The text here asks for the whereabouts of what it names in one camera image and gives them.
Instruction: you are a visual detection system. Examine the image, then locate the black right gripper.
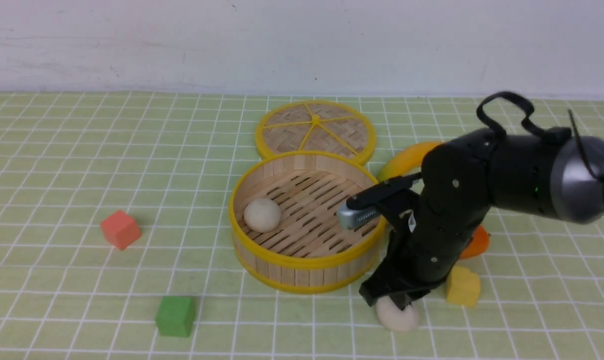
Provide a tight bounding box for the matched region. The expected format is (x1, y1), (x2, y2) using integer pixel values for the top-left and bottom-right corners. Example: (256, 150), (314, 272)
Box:
(359, 142), (490, 312)

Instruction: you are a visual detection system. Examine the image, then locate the white steamed bun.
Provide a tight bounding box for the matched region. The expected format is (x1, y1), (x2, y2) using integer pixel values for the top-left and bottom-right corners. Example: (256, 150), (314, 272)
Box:
(374, 296), (420, 333)
(244, 198), (282, 233)

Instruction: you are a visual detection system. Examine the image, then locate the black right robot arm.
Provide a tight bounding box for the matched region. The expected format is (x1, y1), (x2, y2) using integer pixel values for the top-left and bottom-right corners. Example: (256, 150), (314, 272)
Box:
(347, 129), (604, 309)

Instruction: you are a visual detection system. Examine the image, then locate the bamboo steamer tray yellow rim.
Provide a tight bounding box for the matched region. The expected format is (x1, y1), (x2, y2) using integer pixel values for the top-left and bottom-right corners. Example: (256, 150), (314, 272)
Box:
(228, 151), (386, 294)

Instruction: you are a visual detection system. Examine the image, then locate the bamboo steamer lid yellow rim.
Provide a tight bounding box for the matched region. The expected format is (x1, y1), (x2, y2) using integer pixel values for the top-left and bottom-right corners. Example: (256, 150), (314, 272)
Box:
(254, 100), (376, 166)

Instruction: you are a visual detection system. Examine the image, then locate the yellow foam cube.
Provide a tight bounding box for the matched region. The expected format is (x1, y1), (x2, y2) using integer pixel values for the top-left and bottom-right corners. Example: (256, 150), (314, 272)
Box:
(444, 265), (481, 307)

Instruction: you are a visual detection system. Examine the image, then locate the orange plastic mango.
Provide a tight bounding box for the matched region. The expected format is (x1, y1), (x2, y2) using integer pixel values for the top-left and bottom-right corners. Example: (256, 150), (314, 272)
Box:
(460, 224), (491, 260)

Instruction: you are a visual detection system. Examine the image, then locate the yellow plastic banana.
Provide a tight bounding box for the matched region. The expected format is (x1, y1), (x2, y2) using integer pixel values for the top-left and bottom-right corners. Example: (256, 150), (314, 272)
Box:
(376, 141), (443, 183)

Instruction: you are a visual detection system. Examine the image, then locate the green foam cube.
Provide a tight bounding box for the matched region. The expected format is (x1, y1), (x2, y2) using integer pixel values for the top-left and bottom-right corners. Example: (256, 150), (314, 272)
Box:
(155, 295), (196, 338)

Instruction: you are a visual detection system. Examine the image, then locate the red foam cube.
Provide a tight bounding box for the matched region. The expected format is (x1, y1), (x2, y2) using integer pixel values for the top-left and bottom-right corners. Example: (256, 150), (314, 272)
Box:
(100, 209), (142, 251)

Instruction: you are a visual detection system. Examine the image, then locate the checkered green tablecloth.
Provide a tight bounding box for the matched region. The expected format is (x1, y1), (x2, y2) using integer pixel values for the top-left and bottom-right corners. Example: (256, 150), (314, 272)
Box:
(0, 92), (604, 360)

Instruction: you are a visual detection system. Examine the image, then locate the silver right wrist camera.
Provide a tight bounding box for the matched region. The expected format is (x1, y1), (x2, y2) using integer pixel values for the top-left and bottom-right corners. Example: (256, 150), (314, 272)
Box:
(336, 172), (423, 231)

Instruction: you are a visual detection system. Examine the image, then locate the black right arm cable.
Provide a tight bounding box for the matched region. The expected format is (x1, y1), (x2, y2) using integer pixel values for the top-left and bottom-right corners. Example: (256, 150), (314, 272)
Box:
(476, 91), (604, 216)

